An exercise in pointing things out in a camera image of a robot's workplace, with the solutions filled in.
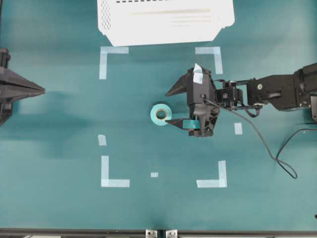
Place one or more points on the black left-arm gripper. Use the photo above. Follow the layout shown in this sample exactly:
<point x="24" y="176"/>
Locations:
<point x="13" y="87"/>

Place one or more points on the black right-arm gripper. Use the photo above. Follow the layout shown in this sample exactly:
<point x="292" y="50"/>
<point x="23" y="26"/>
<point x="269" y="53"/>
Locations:
<point x="200" y="89"/>

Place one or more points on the teal tape roll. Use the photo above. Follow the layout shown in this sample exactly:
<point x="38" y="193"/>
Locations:
<point x="160" y="114"/>

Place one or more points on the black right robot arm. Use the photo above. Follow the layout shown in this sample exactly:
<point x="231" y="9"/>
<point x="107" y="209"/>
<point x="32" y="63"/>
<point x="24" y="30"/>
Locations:
<point x="285" y="92"/>

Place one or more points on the small right tape strip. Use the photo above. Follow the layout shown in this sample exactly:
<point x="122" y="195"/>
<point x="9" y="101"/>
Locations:
<point x="238" y="128"/>

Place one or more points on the small tape strip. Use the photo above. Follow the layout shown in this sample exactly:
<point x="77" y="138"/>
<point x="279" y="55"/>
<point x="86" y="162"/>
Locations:
<point x="238" y="128"/>
<point x="102" y="140"/>

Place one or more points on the top-right tape corner marker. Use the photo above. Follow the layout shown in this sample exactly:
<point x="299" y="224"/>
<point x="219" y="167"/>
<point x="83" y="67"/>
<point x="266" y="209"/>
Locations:
<point x="216" y="52"/>

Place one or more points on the small bottom tape piece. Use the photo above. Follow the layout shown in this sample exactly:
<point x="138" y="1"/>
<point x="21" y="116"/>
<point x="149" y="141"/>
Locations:
<point x="154" y="174"/>

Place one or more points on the bottom-right tape corner marker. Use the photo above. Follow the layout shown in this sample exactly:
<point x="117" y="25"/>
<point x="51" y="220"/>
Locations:
<point x="221" y="182"/>

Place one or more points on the small left tape strip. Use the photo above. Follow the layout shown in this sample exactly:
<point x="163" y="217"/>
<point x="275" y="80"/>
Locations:
<point x="102" y="140"/>

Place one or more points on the top-left tape corner marker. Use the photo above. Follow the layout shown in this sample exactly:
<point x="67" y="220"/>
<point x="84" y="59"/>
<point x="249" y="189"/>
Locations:
<point x="104" y="52"/>

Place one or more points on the white plastic basket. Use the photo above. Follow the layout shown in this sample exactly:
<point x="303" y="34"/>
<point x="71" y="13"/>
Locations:
<point x="152" y="22"/>

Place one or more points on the bottom-left tape corner marker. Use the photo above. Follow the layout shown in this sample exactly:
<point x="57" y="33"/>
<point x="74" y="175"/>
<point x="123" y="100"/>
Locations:
<point x="106" y="181"/>

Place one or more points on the right metal table bracket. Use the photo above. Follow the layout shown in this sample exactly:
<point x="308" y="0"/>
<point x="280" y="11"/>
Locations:
<point x="171" y="233"/>

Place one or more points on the metal table bracket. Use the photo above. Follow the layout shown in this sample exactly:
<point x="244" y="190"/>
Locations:
<point x="151" y="233"/>
<point x="171" y="233"/>

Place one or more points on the left metal table bracket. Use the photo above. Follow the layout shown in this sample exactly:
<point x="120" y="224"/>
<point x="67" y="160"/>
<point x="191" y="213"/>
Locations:
<point x="151" y="233"/>

